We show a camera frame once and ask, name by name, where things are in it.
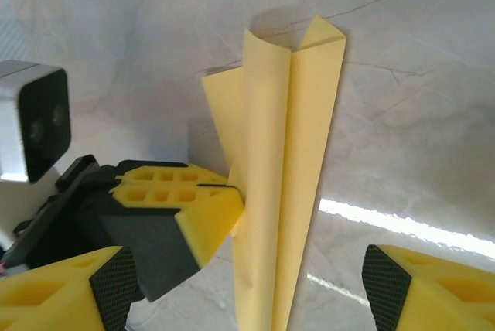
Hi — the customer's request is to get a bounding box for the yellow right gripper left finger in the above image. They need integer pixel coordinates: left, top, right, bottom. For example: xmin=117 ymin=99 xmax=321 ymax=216
xmin=0 ymin=244 xmax=138 ymax=331

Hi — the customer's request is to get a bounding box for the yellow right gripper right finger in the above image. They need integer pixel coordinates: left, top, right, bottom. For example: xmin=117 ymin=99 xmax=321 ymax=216
xmin=361 ymin=244 xmax=495 ymax=331

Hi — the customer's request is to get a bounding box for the yellow cloth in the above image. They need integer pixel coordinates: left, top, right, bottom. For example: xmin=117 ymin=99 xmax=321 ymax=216
xmin=200 ymin=15 xmax=347 ymax=331

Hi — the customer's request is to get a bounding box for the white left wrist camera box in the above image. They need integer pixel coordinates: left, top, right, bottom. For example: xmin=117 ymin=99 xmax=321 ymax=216
xmin=0 ymin=59 xmax=73 ymax=185

